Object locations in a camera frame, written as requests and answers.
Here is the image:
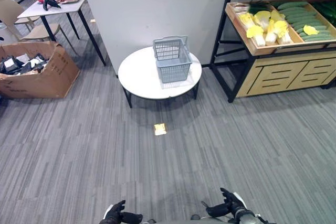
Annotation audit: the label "black packets pile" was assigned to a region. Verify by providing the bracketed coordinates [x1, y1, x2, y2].
[0, 52, 49, 76]

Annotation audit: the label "green cucumber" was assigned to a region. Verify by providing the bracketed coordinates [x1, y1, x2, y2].
[277, 1, 309, 11]
[285, 11, 318, 20]
[287, 17, 323, 25]
[279, 7, 313, 15]
[292, 24, 328, 32]
[301, 36, 334, 43]
[298, 32, 333, 40]

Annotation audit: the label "beige wooden chair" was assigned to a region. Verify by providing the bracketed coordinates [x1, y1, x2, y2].
[0, 0, 77, 55]

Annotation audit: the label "large brown cardboard box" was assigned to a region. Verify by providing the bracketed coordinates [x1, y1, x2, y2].
[0, 40, 81, 99]

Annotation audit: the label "black glove-like object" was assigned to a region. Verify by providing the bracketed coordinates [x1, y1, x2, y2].
[42, 0, 62, 12]

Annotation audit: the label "black-framed wooden vegetable stand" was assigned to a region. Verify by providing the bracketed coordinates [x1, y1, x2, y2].
[209, 0, 336, 104]

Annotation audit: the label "round white low table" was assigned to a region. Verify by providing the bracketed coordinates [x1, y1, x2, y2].
[118, 46, 203, 109]

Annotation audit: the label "grey plastic shopping basket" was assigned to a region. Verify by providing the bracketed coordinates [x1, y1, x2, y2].
[153, 35, 193, 84]

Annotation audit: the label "wooden produce crate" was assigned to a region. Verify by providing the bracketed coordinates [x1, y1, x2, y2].
[225, 0, 336, 57]

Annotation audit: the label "loose yellow cabbage leaf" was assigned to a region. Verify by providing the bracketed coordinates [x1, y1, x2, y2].
[302, 24, 320, 36]

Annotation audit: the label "yellow napa cabbage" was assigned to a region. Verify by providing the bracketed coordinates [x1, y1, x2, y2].
[246, 25, 267, 47]
[238, 12, 257, 29]
[270, 9, 286, 23]
[274, 20, 294, 45]
[265, 18, 279, 47]
[253, 10, 272, 31]

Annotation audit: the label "grey robot torso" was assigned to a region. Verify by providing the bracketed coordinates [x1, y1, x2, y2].
[141, 214, 237, 224]

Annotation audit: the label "green onion bunch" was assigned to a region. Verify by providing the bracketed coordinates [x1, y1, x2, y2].
[247, 0, 274, 15]

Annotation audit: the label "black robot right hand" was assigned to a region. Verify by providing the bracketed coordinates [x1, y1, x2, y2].
[201, 187, 249, 218]

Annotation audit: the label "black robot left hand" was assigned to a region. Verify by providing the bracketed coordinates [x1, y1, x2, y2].
[99, 199, 144, 224]

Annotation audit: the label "dark green vegetables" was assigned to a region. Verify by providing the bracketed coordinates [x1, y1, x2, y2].
[312, 0, 336, 27]

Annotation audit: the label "white rectangular table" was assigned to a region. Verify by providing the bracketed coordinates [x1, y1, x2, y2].
[17, 0, 107, 67]

